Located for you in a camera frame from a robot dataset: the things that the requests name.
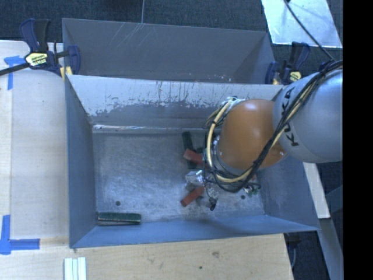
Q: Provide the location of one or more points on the pale wood board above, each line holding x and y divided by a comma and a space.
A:
38, 156

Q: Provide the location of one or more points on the black cylinder on white bracket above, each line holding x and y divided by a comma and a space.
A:
213, 204

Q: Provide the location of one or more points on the red-brown flat block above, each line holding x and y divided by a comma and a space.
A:
192, 196
193, 155

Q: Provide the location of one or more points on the grey metal bin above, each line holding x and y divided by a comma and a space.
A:
140, 168

